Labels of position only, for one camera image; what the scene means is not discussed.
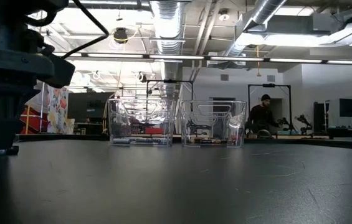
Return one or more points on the silver ribbed ceiling duct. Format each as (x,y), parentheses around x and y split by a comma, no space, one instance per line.
(166,25)
(263,12)

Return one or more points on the black cabinet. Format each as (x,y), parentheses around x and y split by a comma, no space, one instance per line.
(320,116)

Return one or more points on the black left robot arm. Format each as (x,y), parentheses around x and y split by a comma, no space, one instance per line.
(1,25)

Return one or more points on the black background robot arm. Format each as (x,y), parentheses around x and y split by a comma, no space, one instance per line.
(303,119)
(284,122)

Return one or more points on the person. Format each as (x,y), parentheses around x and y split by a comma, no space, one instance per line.
(261,116)

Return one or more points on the black overhead camera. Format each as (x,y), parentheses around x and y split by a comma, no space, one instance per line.
(121,35)

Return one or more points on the black table mat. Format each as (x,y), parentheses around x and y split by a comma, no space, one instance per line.
(175,186)

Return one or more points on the square wall vent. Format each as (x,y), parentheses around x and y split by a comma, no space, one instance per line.
(224,77)
(271,78)

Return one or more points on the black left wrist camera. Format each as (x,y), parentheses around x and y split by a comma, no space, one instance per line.
(60,71)

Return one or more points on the clear plastic bin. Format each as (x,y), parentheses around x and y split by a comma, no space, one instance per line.
(241,124)
(113,124)

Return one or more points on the long white light bar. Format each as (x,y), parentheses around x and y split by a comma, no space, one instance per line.
(175,57)

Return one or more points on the white rectangular air duct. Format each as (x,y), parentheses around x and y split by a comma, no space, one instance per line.
(288,39)

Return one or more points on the grey metal rack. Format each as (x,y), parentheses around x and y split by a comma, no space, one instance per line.
(42,109)

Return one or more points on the black monitor screen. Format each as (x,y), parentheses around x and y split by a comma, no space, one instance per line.
(91,105)
(350,107)

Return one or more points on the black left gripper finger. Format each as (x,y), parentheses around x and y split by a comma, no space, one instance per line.
(4,118)

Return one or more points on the black side table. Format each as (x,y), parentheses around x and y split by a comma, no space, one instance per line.
(344,130)

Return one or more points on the black dome ceiling camera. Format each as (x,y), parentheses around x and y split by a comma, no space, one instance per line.
(143,77)

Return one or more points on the floral patterned panel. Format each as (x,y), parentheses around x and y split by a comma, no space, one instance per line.
(58,109)

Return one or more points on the red box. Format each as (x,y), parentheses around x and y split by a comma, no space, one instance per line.
(154,130)

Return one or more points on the red black striped structure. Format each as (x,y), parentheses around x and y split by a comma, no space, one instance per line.
(34,123)

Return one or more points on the black metal rig frame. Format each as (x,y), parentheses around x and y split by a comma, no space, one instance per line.
(269,85)

